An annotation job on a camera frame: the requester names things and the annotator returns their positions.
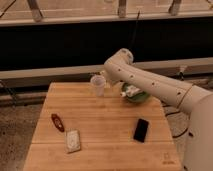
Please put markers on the translucent white cup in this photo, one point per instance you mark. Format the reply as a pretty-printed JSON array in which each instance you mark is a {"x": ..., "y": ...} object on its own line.
[{"x": 98, "y": 83}]

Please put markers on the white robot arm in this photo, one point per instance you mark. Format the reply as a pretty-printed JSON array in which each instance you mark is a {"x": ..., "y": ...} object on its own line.
[{"x": 190, "y": 99}]

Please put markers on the white tube in bowl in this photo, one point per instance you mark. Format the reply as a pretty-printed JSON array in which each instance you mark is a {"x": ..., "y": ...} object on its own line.
[{"x": 130, "y": 91}]

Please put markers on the green bowl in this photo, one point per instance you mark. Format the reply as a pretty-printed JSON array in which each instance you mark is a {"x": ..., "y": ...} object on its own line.
[{"x": 138, "y": 98}]

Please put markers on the black smartphone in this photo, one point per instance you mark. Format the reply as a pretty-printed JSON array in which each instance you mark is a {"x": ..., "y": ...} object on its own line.
[{"x": 141, "y": 130}]

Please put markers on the red pocket knife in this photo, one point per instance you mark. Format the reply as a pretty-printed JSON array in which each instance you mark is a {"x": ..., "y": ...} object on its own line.
[{"x": 57, "y": 122}]

